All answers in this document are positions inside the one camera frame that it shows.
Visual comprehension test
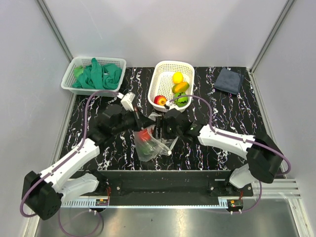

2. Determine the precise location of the green fake watermelon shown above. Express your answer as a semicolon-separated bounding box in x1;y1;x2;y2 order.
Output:
174;92;189;107

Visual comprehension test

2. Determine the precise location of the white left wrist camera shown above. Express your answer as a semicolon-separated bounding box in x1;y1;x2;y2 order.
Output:
117;92;135;111

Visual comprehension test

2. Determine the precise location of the dark green fake vegetable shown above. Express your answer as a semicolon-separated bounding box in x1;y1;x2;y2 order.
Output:
138;143;157;159

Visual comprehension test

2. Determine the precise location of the pale green plastic basket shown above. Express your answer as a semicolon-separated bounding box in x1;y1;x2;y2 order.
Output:
61;56;126;97

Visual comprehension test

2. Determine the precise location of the orange green fake mango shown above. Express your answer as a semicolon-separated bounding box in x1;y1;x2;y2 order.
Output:
172;81;190;94

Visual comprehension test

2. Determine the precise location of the white perforated plastic basket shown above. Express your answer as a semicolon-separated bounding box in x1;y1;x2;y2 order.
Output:
148;61;195;113

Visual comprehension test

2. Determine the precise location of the dark blue folded cloth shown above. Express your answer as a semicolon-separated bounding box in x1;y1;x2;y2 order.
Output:
214;68;244;95

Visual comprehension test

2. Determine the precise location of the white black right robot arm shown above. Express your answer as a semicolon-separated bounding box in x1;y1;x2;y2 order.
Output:
156;109;282;196

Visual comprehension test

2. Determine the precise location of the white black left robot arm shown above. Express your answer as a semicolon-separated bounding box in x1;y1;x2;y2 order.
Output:
20;104;155;220

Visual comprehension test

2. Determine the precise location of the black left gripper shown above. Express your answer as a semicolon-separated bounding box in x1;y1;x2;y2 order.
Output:
113;107;156;135

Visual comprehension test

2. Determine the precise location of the yellow fake lemon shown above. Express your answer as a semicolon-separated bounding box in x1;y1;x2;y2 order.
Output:
172;72;184;84

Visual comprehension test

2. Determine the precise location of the light green fake fruit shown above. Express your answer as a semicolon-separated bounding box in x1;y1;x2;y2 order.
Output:
74;66;84;79

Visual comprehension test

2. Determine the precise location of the red fake tomato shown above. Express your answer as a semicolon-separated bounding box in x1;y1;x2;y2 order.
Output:
154;95;167;106

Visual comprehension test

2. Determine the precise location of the green cloth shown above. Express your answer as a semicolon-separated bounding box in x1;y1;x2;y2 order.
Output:
72;58;122;90

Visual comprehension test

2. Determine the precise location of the clear zip top bag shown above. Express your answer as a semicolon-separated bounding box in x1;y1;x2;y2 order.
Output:
134;124;178;162

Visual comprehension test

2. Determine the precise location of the pink red fake fruit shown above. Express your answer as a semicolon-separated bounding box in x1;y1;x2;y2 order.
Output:
137;129;152;142

